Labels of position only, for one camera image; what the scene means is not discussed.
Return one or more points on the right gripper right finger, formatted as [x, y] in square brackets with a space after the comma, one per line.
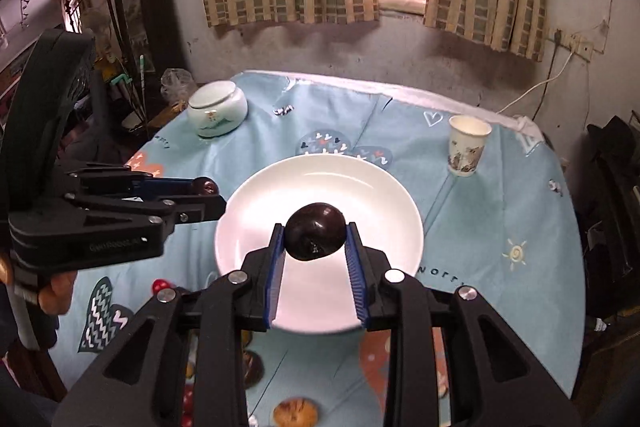
[493, 378]

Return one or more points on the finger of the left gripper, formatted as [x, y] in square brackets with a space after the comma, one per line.
[168, 211]
[122, 182]

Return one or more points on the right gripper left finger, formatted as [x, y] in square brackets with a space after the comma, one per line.
[139, 378]

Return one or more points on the small red cherry tomato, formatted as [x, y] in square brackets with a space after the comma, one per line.
[159, 285]

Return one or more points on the dark cherry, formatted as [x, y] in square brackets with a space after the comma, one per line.
[314, 231]
[204, 186]

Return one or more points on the person's left hand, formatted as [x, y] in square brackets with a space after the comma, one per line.
[53, 299]

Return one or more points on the dark brown water chestnut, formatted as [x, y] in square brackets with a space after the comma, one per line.
[253, 369]

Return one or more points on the clear plastic bag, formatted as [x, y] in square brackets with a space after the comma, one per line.
[177, 85]

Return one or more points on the celadon lidded ceramic jar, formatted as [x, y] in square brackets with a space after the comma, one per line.
[217, 108]

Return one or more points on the orange tangerine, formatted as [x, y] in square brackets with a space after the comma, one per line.
[296, 412]

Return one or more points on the white round plate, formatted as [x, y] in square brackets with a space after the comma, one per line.
[315, 197]

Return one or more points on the patterned paper cup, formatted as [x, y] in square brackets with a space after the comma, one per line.
[467, 139]

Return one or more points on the wall power outlet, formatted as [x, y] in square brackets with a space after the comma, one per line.
[576, 43]

